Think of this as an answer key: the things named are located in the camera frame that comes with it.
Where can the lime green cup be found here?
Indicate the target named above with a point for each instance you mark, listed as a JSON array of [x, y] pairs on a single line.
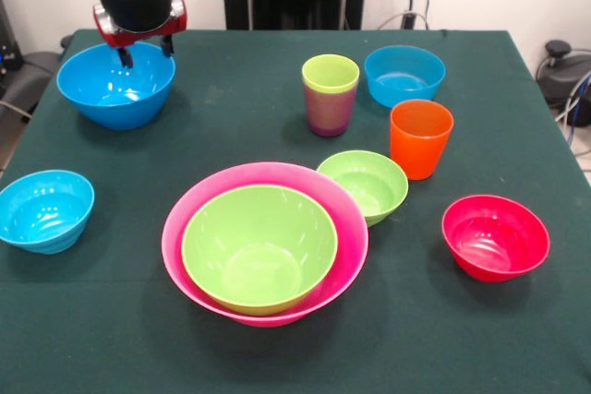
[[330, 74]]

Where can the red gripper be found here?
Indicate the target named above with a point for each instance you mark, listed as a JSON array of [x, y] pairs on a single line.
[[179, 14]]

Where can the dark green table cloth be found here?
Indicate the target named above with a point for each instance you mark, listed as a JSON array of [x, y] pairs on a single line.
[[416, 339]]

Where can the black wheel base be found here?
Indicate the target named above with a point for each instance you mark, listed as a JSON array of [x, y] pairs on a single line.
[[563, 76], [28, 80]]

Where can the medium blue bowl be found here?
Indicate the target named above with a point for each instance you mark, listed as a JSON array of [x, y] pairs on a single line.
[[404, 80]]

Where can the large blue bowl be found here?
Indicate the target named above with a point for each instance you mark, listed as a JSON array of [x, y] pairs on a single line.
[[115, 99]]

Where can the small green bowl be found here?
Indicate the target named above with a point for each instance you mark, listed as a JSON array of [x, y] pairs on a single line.
[[369, 182]]

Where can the small red-pink bowl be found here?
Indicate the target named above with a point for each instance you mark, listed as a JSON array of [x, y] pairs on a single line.
[[494, 242]]

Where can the orange cup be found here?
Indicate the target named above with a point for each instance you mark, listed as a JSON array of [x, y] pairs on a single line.
[[420, 145]]

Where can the purple cup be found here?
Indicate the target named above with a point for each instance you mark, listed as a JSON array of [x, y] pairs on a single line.
[[330, 115]]

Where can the large pink bowl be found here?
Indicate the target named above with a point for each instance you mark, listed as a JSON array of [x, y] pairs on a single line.
[[175, 246]]

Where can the small light blue bowl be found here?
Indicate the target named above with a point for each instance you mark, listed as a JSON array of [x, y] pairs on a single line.
[[46, 214]]

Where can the large green bowl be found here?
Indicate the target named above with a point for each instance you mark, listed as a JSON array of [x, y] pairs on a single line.
[[259, 246]]

